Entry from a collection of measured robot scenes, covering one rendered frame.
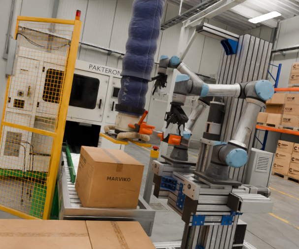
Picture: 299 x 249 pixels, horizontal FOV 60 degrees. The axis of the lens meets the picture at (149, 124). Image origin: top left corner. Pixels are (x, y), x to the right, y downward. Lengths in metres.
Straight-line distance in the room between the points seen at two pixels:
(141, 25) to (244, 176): 1.33
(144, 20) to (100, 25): 9.30
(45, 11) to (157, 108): 5.79
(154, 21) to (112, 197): 1.33
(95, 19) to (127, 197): 9.64
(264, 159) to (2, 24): 2.37
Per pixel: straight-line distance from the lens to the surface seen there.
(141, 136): 1.82
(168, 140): 1.42
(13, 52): 2.55
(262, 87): 1.63
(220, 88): 1.67
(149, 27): 1.93
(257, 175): 2.14
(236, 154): 1.57
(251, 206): 1.77
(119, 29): 11.41
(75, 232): 1.84
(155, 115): 11.76
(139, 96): 1.88
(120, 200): 2.13
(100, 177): 2.01
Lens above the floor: 1.37
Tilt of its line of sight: 3 degrees down
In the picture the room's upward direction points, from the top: 10 degrees clockwise
